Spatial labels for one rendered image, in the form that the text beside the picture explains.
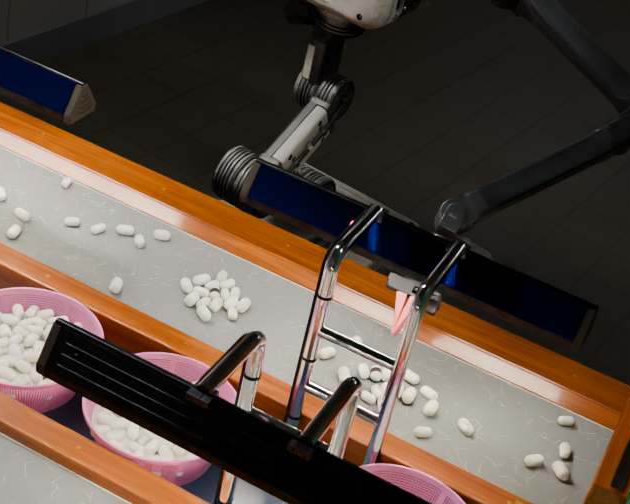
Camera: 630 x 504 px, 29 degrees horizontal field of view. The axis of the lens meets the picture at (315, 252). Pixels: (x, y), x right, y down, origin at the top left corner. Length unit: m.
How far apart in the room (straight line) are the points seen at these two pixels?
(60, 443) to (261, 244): 0.70
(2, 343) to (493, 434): 0.88
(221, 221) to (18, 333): 0.53
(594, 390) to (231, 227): 0.79
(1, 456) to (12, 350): 0.25
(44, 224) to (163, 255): 0.25
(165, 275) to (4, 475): 0.60
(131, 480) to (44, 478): 0.14
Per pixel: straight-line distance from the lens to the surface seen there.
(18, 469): 1.96
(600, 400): 2.34
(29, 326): 2.21
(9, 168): 2.63
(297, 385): 2.02
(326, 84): 2.80
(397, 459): 2.06
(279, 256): 2.44
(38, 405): 2.12
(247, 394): 1.75
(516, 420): 2.26
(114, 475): 1.93
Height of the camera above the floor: 2.16
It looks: 34 degrees down
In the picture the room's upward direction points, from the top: 13 degrees clockwise
